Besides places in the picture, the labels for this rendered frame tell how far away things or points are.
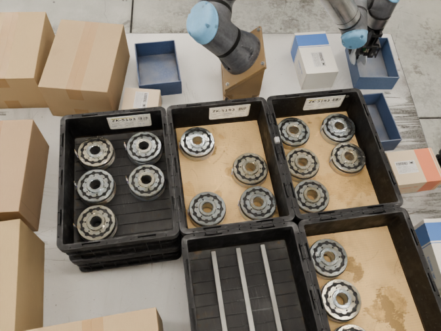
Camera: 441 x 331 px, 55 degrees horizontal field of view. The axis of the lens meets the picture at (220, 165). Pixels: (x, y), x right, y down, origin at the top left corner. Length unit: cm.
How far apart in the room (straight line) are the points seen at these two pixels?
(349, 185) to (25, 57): 111
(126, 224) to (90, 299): 24
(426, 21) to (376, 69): 150
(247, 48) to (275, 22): 148
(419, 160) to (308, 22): 165
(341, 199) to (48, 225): 88
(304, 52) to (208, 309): 98
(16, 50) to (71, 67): 21
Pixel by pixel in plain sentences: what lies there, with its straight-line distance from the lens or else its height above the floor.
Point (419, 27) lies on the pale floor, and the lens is 319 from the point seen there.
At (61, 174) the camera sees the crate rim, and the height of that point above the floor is 93.
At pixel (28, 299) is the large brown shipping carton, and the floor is 82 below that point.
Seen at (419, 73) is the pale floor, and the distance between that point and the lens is 291.
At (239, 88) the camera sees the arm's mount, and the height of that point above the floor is 78.
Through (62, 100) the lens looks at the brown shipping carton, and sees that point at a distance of 150.
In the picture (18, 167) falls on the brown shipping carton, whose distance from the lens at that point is 132.
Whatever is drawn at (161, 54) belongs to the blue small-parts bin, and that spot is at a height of 70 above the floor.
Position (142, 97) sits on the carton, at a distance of 148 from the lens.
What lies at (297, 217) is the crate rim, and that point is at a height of 93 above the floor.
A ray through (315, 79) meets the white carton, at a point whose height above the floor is 76.
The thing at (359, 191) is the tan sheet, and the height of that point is 83.
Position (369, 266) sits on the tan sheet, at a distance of 124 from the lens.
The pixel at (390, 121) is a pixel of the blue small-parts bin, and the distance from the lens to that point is 159.
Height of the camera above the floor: 194
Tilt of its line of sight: 62 degrees down
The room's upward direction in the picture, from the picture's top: 6 degrees clockwise
